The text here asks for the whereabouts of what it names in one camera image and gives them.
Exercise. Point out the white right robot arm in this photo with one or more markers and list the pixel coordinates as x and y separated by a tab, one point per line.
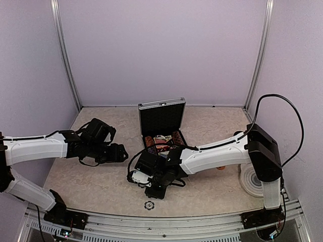
254	150

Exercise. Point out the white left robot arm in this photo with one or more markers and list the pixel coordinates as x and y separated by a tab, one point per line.
16	150

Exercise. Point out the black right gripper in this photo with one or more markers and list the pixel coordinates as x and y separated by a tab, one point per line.
158	194

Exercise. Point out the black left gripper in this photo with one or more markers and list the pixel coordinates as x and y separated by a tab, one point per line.
116	155

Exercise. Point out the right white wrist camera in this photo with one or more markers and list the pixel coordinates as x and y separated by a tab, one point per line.
140	178

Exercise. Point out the dark red chip row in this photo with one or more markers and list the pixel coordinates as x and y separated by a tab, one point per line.
177	138

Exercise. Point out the grey striped plate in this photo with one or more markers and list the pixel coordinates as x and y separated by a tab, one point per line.
249	180

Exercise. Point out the aluminium poker chip case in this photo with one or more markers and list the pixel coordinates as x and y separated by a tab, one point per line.
161	118

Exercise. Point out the single black white chip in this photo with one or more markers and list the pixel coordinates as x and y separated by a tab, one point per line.
149	205

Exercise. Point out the red playing card deck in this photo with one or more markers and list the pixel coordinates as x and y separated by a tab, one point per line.
163	140

